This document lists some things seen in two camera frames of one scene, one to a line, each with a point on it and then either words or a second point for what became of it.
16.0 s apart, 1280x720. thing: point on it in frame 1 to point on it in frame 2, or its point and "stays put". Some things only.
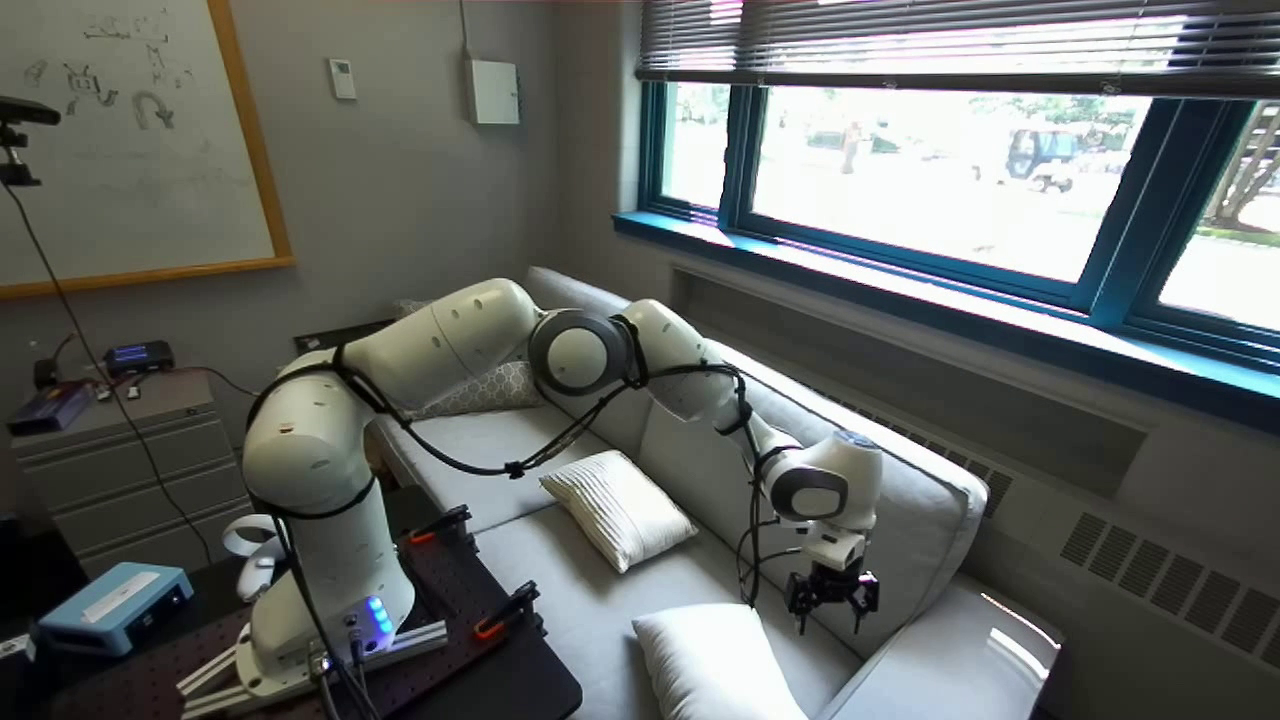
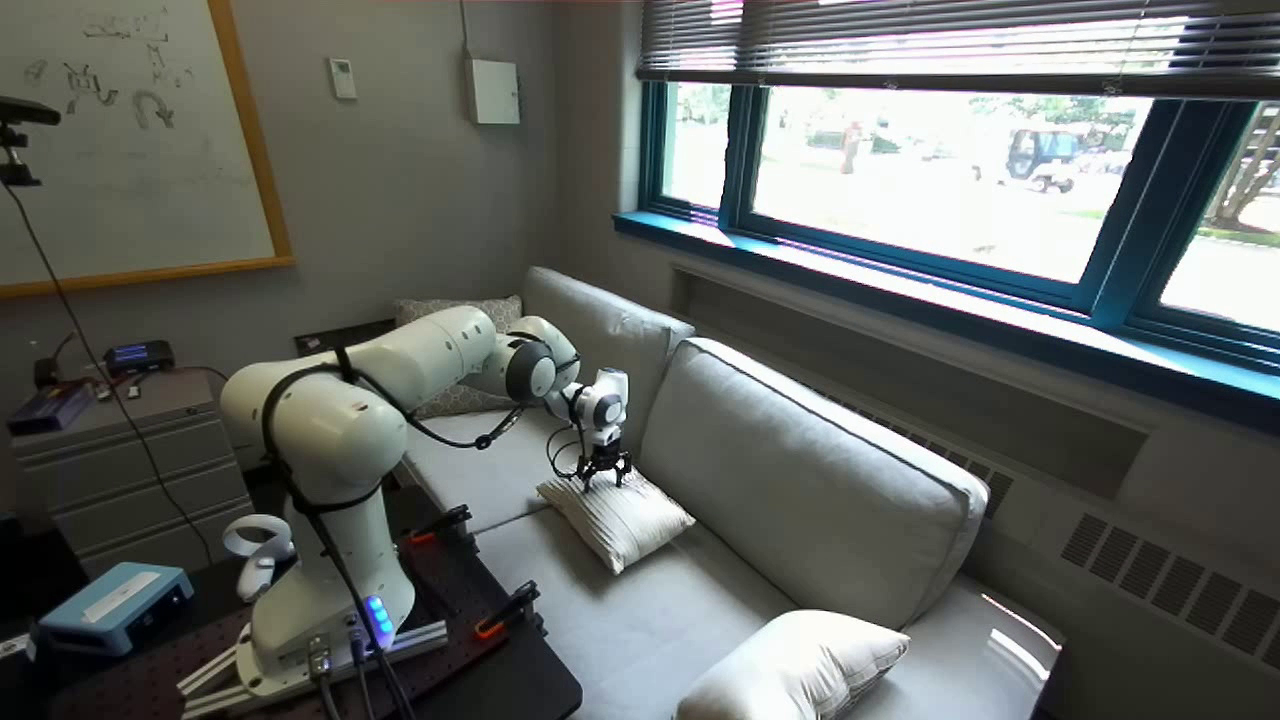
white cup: x=261 y=542 stays put
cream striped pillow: x=717 y=660 to x=797 y=665
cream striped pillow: x=623 y=511 stays put
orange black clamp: x=447 y=529 stays put
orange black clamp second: x=512 y=618 stays put
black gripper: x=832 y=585 to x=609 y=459
